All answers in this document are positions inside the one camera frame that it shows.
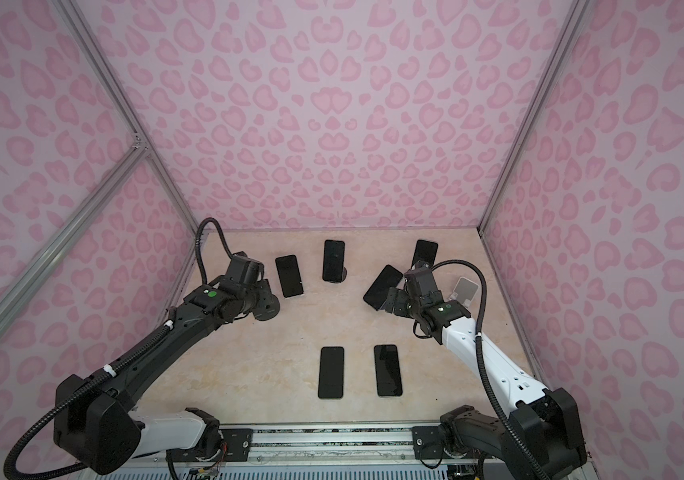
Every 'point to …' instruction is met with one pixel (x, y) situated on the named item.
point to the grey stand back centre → (344, 276)
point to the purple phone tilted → (378, 292)
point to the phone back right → (426, 252)
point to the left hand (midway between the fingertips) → (264, 286)
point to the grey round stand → (267, 308)
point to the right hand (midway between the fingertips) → (402, 298)
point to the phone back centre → (333, 261)
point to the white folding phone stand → (464, 291)
